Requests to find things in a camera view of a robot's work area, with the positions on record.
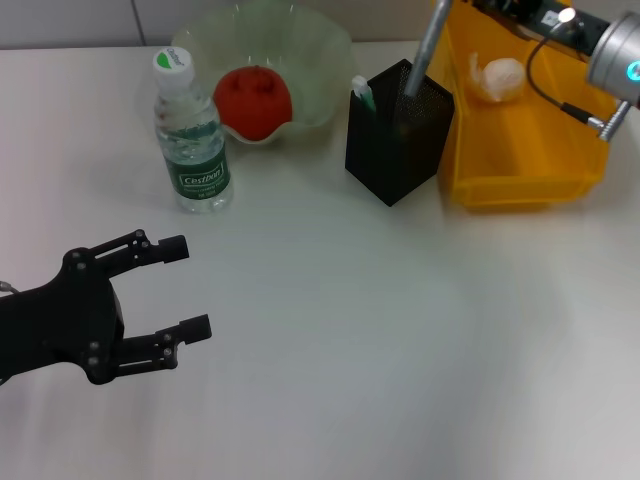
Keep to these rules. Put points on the green white pen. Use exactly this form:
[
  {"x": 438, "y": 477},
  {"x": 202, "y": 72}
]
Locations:
[{"x": 365, "y": 92}]

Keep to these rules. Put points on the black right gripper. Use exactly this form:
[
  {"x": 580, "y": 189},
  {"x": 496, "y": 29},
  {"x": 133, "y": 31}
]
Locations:
[{"x": 530, "y": 15}]

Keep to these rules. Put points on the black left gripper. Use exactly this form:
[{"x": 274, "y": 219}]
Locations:
[{"x": 65, "y": 320}]

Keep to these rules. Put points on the black mesh pen holder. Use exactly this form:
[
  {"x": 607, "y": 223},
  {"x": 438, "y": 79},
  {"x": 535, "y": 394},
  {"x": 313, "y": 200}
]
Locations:
[{"x": 390, "y": 155}]

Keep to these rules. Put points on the yellow plastic bin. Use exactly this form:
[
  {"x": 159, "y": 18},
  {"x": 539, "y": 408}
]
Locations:
[{"x": 530, "y": 150}]

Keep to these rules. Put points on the clear green-label water bottle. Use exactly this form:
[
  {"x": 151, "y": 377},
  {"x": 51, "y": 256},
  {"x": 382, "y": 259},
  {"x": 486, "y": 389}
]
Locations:
[{"x": 197, "y": 155}]

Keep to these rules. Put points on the grey marker pen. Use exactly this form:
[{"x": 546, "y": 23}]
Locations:
[{"x": 425, "y": 50}]

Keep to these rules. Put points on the translucent green fruit bowl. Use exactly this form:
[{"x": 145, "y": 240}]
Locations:
[{"x": 310, "y": 60}]

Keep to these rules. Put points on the white paper ball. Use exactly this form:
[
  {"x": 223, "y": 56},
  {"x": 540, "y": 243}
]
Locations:
[{"x": 502, "y": 77}]

